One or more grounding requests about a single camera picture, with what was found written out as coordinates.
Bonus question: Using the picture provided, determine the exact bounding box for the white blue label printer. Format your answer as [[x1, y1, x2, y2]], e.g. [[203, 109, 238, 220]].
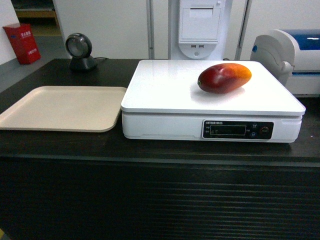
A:
[[250, 29, 320, 96]]

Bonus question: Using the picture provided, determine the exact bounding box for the wooden shelf in background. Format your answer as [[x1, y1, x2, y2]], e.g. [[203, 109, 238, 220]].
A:
[[11, 0, 59, 26]]

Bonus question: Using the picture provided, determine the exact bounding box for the black checkout counter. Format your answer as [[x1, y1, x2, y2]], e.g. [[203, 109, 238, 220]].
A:
[[0, 58, 320, 240]]

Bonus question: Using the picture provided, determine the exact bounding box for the white checkout scale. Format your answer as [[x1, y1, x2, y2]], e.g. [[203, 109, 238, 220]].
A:
[[121, 60, 306, 143]]

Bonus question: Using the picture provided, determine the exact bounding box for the dark red mango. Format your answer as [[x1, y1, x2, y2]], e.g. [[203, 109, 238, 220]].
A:
[[197, 62, 252, 94]]

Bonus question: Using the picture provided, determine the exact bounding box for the white receipt printer kiosk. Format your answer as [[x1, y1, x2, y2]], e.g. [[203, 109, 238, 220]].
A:
[[168, 0, 233, 60]]

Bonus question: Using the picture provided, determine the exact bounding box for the beige plastic tray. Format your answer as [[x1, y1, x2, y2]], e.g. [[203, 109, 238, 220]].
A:
[[0, 86, 126, 133]]

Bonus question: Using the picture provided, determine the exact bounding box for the red fire extinguisher box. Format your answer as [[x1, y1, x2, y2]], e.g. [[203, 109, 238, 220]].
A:
[[3, 23, 41, 65]]

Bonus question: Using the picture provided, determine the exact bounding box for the black barcode scanner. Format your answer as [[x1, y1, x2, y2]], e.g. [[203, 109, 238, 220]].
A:
[[65, 33, 98, 72]]

